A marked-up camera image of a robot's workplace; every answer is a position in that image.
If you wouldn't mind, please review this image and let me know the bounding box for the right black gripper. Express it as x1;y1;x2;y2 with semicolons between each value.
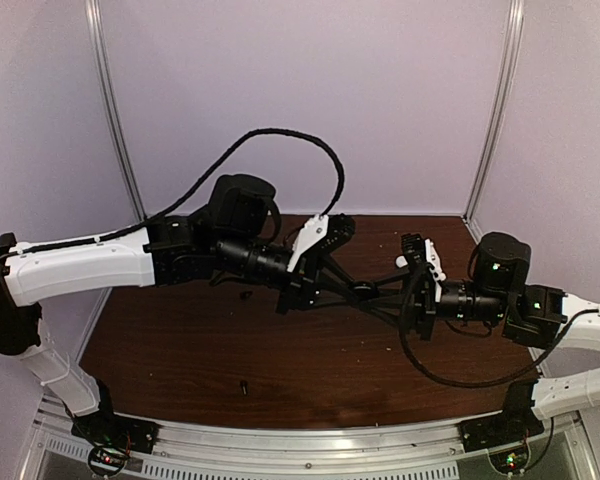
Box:
359;264;509;342

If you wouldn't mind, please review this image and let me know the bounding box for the black round cap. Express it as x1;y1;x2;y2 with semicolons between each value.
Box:
351;281;377;301

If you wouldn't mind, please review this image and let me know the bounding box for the white earbud charging case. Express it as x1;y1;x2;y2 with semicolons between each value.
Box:
395;256;408;268

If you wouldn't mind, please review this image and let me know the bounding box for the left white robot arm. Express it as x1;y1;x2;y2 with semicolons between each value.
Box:
0;174;355;444

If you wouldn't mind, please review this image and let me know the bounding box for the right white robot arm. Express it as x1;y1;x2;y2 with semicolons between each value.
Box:
356;232;600;442

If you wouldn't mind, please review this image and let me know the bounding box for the right circuit board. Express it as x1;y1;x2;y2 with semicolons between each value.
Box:
488;444;531;476

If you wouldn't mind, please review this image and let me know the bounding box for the circuit board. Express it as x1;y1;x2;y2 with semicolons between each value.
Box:
488;444;531;476
87;446;129;477

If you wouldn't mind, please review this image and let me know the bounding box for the left circuit board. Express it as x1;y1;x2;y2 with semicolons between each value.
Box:
87;446;129;477

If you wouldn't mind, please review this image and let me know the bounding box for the right black cable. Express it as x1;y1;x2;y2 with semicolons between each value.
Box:
398;259;600;387

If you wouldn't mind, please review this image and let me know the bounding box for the black cable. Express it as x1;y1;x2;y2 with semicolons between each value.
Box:
0;128;346;271
398;259;600;387

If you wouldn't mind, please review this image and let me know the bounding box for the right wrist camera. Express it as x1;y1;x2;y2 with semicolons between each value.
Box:
400;234;447;282

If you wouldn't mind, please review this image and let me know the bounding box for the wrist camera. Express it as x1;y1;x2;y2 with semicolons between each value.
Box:
287;214;356;273
400;234;447;282

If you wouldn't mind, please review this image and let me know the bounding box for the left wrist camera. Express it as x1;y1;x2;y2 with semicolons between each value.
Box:
287;214;356;273

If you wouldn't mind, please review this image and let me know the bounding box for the left black cable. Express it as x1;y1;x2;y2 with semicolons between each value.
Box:
0;128;346;271

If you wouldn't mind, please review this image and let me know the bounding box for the aluminium front rail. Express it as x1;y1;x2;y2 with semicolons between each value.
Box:
15;395;600;479

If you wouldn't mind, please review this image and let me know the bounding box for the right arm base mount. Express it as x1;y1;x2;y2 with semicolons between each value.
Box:
458;379;544;452

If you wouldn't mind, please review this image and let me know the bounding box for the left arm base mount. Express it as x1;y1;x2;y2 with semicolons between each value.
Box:
71;380;160;454

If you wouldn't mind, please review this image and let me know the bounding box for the right aluminium frame post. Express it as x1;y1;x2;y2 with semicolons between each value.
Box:
463;0;525;225

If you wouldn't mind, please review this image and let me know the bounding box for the aluminium frame post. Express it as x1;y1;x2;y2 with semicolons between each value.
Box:
463;0;525;225
85;0;146;221

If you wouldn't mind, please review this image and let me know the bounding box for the left aluminium frame post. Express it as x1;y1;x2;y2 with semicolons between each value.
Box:
85;0;146;221

